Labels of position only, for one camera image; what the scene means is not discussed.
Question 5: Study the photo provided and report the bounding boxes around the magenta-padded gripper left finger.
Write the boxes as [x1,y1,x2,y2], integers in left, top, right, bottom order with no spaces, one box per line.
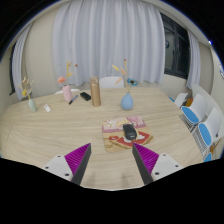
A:
[42,142,92,186]

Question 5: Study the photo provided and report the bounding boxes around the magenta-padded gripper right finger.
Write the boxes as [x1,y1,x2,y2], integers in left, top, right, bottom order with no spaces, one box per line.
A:
[131,142,184,186]

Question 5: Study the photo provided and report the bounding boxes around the black computer mouse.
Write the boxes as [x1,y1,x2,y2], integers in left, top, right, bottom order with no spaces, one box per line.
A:
[122,123,139,141]

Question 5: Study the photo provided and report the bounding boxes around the dark marker pen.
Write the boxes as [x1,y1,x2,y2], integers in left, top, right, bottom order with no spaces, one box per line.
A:
[68,94,79,106]

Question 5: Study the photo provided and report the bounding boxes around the blue vase with dried flowers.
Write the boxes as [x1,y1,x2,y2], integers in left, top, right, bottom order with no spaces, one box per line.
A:
[111,58,138,112]

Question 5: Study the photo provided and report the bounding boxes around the small black box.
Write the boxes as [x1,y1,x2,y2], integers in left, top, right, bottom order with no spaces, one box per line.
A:
[79,91,92,102]

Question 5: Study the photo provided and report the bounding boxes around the pink vase with orange flowers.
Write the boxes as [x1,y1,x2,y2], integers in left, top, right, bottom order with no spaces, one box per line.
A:
[56,60,79,104]

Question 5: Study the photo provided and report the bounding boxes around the copper drink bottle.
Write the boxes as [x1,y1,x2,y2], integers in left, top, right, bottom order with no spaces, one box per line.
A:
[89,76,102,108]

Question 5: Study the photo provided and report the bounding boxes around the green vase with yellow flowers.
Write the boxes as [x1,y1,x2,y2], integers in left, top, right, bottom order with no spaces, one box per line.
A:
[18,76,38,113]

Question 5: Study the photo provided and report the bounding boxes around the white chairs with blue seats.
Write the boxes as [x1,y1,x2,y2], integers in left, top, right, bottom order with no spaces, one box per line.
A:
[168,83,224,163]

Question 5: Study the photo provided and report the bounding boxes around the narrow white curtain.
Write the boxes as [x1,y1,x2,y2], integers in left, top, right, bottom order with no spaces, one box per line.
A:
[185,30,202,90]
[11,23,34,101]

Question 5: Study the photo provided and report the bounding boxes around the dark window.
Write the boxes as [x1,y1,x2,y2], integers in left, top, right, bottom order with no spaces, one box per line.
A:
[8,43,18,96]
[159,12,191,80]

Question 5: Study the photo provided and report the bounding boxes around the wide white curtain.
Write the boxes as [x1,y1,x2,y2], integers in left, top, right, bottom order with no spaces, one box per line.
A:
[51,0,167,88]

